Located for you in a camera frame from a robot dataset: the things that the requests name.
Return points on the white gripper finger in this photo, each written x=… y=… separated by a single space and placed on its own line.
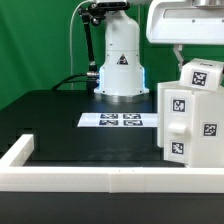
x=177 y=49

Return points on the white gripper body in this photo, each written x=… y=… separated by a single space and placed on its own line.
x=186 y=22

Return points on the small white cabinet block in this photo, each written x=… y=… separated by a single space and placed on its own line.
x=202 y=74

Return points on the white door panel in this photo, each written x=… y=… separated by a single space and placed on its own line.
x=178 y=108
x=207 y=146

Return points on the white cabinet box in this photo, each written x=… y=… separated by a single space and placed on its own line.
x=162 y=87

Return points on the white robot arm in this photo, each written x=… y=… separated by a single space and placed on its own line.
x=122 y=78

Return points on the white marker base plate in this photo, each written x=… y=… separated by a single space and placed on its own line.
x=119 y=120

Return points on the white U-shaped frame fence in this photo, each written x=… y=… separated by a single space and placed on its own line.
x=16 y=176

